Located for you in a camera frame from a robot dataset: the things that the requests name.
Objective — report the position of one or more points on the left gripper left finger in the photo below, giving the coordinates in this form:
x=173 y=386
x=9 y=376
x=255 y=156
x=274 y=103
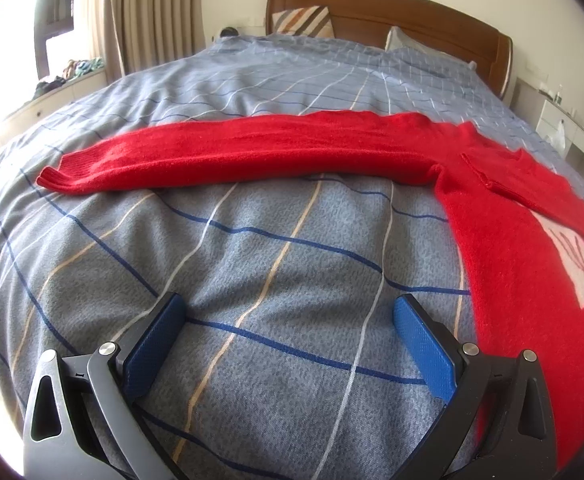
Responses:
x=59 y=439

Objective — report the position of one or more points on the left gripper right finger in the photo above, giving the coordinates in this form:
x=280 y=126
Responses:
x=519 y=442

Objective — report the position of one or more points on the red knit sweater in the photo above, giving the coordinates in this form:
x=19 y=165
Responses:
x=519 y=226

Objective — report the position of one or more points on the blue plaid duvet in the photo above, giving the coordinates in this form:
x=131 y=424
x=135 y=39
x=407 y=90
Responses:
x=288 y=365

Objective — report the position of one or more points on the white plastic bag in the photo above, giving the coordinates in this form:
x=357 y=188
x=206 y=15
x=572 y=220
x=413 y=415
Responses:
x=558 y=138

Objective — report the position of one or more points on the white desk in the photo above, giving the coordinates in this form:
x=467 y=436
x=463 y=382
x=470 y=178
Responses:
x=543 y=115

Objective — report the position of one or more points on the clutter on window sill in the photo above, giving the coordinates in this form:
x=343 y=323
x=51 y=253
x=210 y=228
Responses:
x=73 y=70

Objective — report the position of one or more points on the blue plaid pillow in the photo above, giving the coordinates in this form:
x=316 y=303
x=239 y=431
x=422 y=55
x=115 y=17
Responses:
x=397 y=39

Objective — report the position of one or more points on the beige curtain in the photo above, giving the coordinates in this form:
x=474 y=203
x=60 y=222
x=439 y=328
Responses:
x=133 y=35

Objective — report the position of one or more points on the small round bedside speaker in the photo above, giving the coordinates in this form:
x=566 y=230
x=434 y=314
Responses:
x=228 y=32

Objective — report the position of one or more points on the wooden headboard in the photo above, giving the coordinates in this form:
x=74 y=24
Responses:
x=431 y=23

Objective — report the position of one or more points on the striped cushion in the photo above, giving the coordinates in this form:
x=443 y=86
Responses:
x=311 y=21

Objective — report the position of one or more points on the window with dark frame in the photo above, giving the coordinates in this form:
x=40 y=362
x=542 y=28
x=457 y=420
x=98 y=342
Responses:
x=51 y=18

